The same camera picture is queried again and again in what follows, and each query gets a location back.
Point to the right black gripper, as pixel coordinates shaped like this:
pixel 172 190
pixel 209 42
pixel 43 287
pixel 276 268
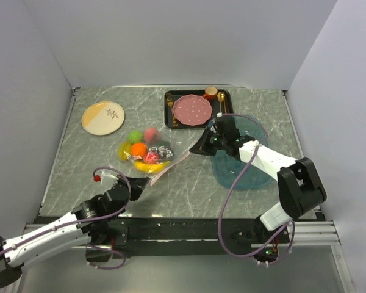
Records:
pixel 202 146

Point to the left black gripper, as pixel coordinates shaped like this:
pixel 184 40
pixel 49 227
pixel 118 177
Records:
pixel 137 184

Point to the yellow banana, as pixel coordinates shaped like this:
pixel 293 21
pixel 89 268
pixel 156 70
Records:
pixel 151 168

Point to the clear zip top bag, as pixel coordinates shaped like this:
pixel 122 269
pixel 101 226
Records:
pixel 180 154

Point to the yellow starfruit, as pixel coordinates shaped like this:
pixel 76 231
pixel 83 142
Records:
pixel 124 151

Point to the orange fruit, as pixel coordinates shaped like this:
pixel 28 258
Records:
pixel 139 149

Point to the red cracked fruit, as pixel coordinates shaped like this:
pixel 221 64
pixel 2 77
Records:
pixel 151 157

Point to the dark purple passion fruit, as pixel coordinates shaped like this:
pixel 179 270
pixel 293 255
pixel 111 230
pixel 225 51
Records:
pixel 164 152

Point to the green lime fruit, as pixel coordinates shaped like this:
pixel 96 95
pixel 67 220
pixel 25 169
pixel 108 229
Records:
pixel 135 136

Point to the pink peach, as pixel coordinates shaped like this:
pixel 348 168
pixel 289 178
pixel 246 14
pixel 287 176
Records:
pixel 150 135

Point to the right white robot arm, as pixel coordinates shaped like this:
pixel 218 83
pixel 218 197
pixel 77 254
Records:
pixel 299 186

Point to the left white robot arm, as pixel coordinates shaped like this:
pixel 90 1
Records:
pixel 86 224

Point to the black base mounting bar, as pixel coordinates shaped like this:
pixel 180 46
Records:
pixel 179 237

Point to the gold spoon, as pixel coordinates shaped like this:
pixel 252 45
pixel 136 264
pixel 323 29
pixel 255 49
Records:
pixel 221 99

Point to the gold chopsticks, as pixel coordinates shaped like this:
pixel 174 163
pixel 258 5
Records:
pixel 225 105

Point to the pink dotted plate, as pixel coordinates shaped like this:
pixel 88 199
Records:
pixel 192 110

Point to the orange cup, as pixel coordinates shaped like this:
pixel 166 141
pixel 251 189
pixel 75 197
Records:
pixel 210 93

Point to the gold fork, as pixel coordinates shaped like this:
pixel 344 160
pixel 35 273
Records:
pixel 170 105

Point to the yellow white floral plate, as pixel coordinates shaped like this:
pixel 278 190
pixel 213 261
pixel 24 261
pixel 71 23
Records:
pixel 103 118

